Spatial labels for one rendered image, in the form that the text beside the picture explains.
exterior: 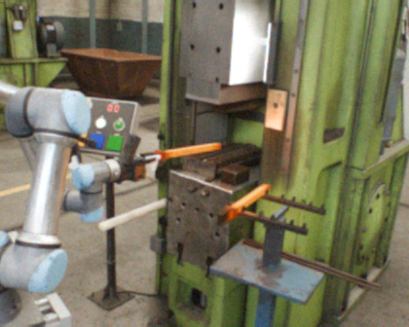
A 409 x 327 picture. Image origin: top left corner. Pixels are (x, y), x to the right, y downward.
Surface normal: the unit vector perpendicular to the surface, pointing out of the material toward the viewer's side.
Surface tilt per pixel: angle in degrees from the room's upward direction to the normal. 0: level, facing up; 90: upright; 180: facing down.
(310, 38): 90
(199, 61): 90
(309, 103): 90
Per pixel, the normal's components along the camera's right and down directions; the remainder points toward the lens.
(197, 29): -0.60, 0.21
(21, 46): 0.71, 0.07
